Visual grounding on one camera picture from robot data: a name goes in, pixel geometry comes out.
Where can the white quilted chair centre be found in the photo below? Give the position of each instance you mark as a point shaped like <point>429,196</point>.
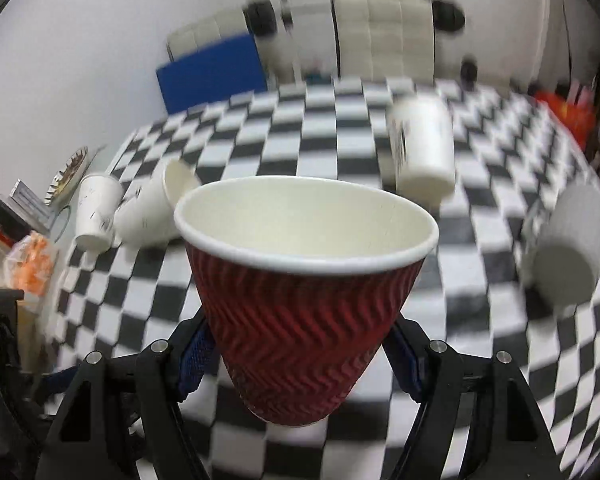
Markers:
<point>376,52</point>

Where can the grey plastic cup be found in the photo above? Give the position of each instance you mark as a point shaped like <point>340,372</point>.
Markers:
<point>561,254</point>

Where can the orange snack packet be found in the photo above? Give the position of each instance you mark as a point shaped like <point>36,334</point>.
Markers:
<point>30,264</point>

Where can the small barbell on floor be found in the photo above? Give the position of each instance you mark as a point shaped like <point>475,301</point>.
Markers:
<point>468,70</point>

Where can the white paper cup far left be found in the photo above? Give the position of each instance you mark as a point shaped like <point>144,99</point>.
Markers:
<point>99,196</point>

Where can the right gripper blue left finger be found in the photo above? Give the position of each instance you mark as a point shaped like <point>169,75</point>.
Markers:
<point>194,361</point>

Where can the white quilted chair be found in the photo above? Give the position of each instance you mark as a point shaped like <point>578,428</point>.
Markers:
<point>376,52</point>
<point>220,26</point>

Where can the barbell with black plates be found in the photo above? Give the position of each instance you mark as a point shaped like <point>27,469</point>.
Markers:
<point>443,15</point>

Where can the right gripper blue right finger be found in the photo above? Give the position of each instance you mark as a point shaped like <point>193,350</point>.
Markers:
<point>405,348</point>

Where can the red orange plastic bag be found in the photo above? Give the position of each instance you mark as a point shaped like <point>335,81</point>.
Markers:
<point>580,121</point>

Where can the white paper cup centre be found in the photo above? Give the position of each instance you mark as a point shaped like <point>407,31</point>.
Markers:
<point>420,130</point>

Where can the patterned snack plate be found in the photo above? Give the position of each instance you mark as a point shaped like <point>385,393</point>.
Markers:
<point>64,182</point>

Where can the white paper cup lying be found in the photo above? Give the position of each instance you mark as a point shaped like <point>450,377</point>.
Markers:
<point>147,217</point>

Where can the white quilted chair left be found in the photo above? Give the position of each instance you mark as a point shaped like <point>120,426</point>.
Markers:
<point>220,26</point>

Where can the red ribbed paper cup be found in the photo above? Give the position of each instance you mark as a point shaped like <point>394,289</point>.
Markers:
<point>300,280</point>

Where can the black white checkered tablecloth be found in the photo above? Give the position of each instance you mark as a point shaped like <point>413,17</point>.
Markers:
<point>509,156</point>

